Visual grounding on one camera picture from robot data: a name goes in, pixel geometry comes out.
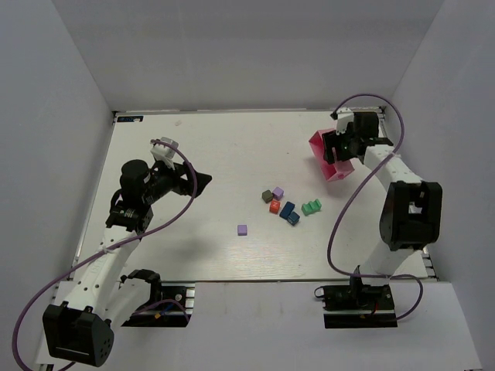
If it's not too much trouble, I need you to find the pink plastic box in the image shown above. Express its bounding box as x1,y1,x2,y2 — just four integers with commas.
309,129,354,182

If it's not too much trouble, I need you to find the purple wood cube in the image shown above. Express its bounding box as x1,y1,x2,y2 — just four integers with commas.
272,187,284,200
237,224,248,236

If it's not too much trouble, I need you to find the olive grey wood cube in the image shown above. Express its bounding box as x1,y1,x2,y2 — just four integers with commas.
261,189,273,203

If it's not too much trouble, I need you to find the red letter wood cube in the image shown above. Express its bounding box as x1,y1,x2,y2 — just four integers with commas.
269,199,281,214

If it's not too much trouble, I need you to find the long dark blue block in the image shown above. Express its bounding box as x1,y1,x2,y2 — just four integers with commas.
279,202,295,220

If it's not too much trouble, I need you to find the green notched wood block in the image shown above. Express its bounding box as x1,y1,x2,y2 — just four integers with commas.
301,199,322,216

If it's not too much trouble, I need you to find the small dark blue block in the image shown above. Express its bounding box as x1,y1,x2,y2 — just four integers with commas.
287,212,300,226

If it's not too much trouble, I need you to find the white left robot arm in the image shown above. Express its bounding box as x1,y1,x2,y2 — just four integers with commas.
43,159,213,367

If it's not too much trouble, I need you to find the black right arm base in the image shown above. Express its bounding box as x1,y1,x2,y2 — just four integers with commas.
314,284,398,329

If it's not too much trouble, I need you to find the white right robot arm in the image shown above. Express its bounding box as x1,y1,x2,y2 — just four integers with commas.
323,108,442,287

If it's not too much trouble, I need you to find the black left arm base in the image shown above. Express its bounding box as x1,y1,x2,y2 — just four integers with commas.
119,269,196,328

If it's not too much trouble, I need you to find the blue label left corner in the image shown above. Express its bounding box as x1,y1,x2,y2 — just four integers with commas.
117,116,144,122

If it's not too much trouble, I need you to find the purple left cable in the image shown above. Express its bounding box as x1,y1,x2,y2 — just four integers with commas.
12,138,196,370

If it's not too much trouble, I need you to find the purple cable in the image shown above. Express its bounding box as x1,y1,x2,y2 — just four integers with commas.
312,94,424,321
12,138,196,370

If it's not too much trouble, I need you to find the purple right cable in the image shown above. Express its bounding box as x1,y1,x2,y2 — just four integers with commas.
312,94,424,321

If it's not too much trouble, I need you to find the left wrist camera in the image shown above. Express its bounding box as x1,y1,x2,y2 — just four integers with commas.
150,137,179,170

